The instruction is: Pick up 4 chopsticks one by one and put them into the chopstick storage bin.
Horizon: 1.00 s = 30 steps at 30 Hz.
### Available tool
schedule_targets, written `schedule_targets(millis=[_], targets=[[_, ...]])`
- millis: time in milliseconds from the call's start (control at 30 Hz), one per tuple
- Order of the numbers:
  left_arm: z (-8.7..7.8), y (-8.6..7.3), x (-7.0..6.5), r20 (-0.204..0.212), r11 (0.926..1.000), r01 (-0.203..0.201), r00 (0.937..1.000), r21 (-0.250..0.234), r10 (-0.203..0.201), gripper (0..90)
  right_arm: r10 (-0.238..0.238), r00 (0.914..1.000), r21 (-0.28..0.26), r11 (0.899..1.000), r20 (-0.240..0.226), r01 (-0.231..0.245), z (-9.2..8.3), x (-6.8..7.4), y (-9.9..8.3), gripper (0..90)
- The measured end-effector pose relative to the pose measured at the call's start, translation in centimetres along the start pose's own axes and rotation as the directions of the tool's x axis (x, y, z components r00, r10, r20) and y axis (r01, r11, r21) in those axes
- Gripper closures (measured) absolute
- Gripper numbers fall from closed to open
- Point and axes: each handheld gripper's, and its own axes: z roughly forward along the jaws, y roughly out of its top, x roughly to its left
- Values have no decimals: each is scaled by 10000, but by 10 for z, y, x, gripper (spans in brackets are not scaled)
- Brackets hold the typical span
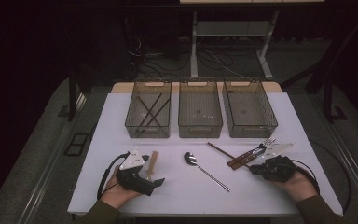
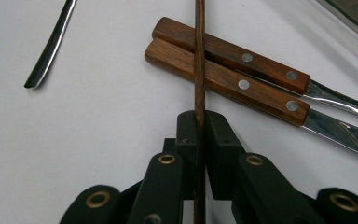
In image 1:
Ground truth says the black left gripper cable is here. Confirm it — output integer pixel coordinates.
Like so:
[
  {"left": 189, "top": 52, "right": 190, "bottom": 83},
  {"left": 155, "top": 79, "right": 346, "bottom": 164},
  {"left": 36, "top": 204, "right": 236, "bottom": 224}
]
[{"left": 96, "top": 151, "right": 131, "bottom": 200}]

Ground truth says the white metal desk frame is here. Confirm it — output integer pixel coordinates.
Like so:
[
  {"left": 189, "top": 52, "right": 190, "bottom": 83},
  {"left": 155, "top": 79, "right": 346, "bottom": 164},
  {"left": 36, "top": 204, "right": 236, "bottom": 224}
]
[{"left": 189, "top": 10, "right": 275, "bottom": 81}]

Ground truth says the black chopstick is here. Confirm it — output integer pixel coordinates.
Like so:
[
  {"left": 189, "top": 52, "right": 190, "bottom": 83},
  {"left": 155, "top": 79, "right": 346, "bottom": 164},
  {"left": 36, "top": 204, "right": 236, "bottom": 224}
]
[
  {"left": 139, "top": 92, "right": 164, "bottom": 129},
  {"left": 140, "top": 98, "right": 172, "bottom": 135}
]

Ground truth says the person's left hand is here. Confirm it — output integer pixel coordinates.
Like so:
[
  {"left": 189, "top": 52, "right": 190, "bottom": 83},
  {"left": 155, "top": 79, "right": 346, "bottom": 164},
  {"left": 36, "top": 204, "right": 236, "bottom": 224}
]
[{"left": 100, "top": 167, "right": 143, "bottom": 210}]

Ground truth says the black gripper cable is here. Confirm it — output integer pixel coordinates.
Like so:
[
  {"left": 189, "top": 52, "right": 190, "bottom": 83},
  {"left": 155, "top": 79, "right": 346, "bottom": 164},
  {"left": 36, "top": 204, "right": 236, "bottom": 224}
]
[
  {"left": 292, "top": 139, "right": 352, "bottom": 217},
  {"left": 96, "top": 151, "right": 131, "bottom": 200}
]

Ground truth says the black slanted stand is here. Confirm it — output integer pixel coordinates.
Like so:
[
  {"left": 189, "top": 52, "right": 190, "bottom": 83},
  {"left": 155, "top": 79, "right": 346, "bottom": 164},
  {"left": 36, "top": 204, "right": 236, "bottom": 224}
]
[{"left": 279, "top": 8, "right": 358, "bottom": 124}]

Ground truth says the aluminium floor rail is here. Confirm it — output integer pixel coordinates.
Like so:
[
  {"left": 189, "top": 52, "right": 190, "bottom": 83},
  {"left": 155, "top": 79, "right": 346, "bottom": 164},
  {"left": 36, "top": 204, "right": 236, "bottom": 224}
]
[
  {"left": 321, "top": 119, "right": 358, "bottom": 216},
  {"left": 18, "top": 91, "right": 88, "bottom": 224}
]

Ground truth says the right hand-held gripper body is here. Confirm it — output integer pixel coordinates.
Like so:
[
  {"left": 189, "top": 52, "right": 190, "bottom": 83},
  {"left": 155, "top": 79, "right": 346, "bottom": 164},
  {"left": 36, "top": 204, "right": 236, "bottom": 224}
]
[{"left": 260, "top": 143, "right": 296, "bottom": 184}]

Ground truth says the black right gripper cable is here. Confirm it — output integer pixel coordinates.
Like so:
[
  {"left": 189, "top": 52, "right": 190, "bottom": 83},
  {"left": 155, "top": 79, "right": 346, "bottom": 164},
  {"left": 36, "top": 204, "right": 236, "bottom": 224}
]
[{"left": 292, "top": 139, "right": 352, "bottom": 217}]

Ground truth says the person's right hand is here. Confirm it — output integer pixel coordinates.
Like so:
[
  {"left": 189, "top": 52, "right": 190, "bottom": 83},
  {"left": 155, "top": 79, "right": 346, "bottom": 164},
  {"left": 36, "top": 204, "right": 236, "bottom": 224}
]
[{"left": 273, "top": 169, "right": 320, "bottom": 203}]

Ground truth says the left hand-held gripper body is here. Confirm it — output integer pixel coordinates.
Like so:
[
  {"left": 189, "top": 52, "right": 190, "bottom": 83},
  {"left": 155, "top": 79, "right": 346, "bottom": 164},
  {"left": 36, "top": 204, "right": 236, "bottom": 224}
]
[{"left": 115, "top": 147, "right": 157, "bottom": 197}]

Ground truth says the white floor cable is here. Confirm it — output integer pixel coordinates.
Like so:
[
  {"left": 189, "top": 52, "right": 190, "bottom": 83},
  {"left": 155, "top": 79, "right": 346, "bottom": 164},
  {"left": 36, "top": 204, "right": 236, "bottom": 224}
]
[{"left": 204, "top": 49, "right": 246, "bottom": 78}]

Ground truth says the wooden handled knife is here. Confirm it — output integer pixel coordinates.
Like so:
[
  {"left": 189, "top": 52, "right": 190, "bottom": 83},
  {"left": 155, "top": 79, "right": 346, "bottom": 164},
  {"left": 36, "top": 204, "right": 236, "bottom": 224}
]
[{"left": 230, "top": 147, "right": 267, "bottom": 171}]

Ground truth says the beige handled spoon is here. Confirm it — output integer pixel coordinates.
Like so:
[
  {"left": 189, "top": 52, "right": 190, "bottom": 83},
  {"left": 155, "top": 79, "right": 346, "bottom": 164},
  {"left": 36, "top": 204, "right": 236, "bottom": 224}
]
[{"left": 145, "top": 150, "right": 159, "bottom": 182}]

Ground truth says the wooden handled fork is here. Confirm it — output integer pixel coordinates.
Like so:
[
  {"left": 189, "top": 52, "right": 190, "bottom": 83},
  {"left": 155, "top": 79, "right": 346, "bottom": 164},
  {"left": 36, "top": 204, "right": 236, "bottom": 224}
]
[{"left": 227, "top": 136, "right": 277, "bottom": 167}]

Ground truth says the black upright stand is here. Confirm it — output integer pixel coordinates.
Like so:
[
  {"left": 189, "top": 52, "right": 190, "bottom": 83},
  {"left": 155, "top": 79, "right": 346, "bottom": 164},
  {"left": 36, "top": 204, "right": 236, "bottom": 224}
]
[{"left": 67, "top": 68, "right": 90, "bottom": 122}]

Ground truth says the stainless steel spoon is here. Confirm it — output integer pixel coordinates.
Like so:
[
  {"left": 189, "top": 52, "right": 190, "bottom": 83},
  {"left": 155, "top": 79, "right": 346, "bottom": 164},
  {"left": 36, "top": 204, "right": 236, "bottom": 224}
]
[{"left": 184, "top": 151, "right": 231, "bottom": 193}]

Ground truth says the bundle of black floor cables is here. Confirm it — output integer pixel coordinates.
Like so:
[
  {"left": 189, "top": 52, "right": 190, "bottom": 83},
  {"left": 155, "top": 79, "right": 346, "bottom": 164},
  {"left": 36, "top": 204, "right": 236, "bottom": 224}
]
[{"left": 125, "top": 34, "right": 197, "bottom": 79}]

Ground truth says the smoky clear plastic bin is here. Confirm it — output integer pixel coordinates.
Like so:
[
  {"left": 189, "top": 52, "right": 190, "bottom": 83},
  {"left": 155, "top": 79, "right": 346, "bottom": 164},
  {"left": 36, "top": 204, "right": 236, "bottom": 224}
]
[
  {"left": 124, "top": 78, "right": 172, "bottom": 139},
  {"left": 177, "top": 77, "right": 224, "bottom": 139},
  {"left": 222, "top": 78, "right": 279, "bottom": 139}
]

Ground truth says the black rectangular floor frame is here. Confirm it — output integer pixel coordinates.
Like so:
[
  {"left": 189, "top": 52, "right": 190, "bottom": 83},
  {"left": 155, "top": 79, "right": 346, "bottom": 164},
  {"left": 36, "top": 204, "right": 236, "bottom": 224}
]
[{"left": 63, "top": 133, "right": 90, "bottom": 157}]

